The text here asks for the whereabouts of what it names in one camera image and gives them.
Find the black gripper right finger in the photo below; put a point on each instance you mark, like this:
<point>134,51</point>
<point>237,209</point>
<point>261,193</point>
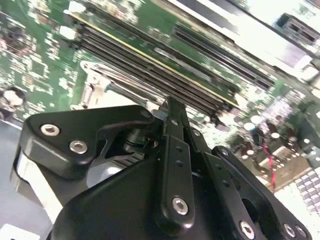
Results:
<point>217,172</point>

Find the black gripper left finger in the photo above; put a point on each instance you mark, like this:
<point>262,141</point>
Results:
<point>75,125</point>

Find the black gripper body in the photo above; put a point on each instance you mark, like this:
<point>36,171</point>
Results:
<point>112,215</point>

